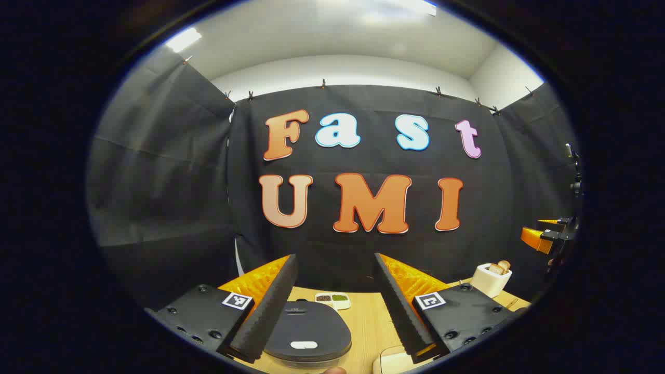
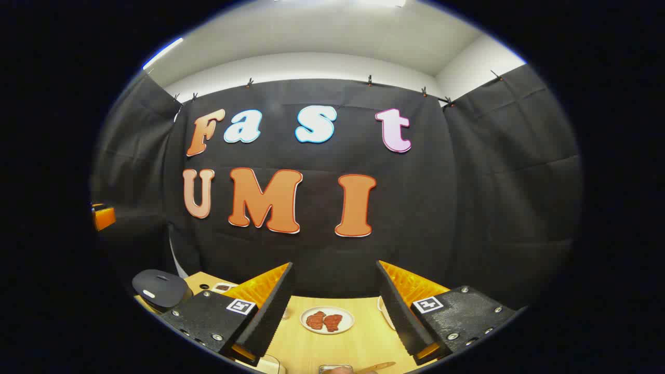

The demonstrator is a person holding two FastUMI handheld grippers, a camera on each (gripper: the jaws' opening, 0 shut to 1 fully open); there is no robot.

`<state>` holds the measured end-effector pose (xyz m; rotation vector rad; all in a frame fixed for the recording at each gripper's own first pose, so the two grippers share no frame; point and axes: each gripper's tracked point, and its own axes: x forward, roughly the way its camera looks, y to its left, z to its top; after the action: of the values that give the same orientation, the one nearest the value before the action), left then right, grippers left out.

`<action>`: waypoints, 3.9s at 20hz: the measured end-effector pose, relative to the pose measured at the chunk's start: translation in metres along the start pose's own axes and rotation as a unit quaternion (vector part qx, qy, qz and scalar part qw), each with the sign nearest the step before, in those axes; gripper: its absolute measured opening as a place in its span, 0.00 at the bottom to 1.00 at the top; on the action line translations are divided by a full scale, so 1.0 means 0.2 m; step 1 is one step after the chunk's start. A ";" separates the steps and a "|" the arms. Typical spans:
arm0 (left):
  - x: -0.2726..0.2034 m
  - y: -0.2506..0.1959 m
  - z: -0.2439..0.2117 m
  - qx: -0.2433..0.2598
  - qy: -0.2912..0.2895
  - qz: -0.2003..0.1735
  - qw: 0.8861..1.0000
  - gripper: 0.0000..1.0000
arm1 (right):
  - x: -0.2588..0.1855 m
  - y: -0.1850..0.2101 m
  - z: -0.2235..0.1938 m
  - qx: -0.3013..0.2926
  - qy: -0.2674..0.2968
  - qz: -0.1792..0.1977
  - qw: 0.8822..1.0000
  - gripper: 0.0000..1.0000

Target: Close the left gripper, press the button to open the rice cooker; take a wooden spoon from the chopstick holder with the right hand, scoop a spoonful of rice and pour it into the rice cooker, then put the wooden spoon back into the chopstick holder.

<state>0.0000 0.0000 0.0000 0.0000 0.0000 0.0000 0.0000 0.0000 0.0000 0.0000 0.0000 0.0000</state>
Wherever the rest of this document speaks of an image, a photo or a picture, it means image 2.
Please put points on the white round plate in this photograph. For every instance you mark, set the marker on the white round plate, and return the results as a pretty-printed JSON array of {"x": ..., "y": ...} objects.
[{"x": 345, "y": 311}]

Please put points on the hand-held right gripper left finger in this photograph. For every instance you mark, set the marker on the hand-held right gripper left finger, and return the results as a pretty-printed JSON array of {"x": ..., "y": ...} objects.
[{"x": 208, "y": 317}]

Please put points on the white divided seasoning dish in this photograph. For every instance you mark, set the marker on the white divided seasoning dish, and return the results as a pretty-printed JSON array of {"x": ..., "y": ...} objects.
[{"x": 223, "y": 287}]

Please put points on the red steak piece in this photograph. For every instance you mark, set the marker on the red steak piece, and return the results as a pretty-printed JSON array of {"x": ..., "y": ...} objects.
[
  {"x": 333, "y": 322},
  {"x": 315, "y": 320}
]

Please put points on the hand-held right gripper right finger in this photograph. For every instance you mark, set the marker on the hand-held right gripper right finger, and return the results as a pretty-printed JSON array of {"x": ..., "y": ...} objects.
[{"x": 457, "y": 317}]

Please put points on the wooden spoon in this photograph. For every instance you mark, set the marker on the wooden spoon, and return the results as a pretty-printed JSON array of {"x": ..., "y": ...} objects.
[{"x": 376, "y": 367}]

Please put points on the black and silver rice cooker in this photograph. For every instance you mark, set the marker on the black and silver rice cooker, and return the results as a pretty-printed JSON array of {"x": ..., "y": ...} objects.
[{"x": 161, "y": 288}]

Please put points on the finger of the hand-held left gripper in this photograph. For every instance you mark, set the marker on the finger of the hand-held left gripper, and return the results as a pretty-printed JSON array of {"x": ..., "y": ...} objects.
[{"x": 104, "y": 218}]

